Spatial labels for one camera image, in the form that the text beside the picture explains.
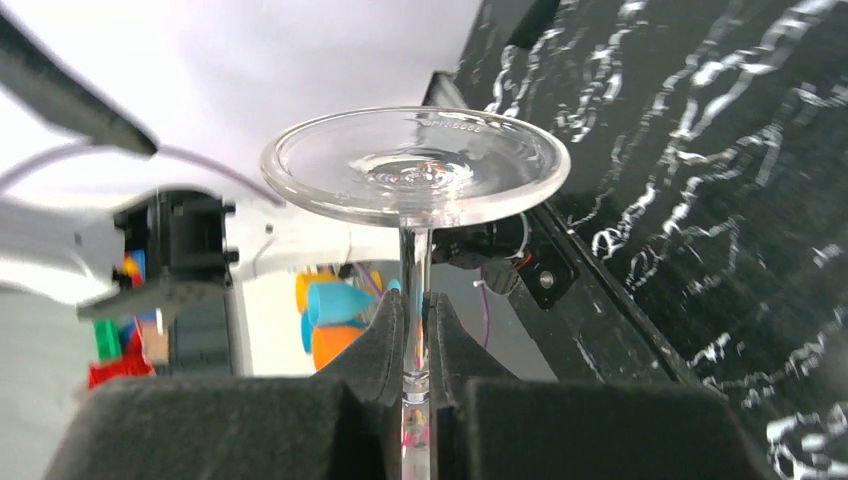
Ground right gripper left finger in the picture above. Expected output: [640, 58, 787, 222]
[46, 291, 405, 479]

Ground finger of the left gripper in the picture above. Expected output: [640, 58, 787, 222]
[1, 13, 159, 156]

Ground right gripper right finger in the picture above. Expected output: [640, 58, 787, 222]
[428, 294, 773, 479]

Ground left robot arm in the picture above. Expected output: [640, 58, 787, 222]
[1, 1, 569, 319]

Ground colourful plastic glasses pile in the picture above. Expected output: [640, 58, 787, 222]
[294, 270, 385, 371]

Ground colourful toy blocks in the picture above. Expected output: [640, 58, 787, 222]
[86, 248, 170, 392]

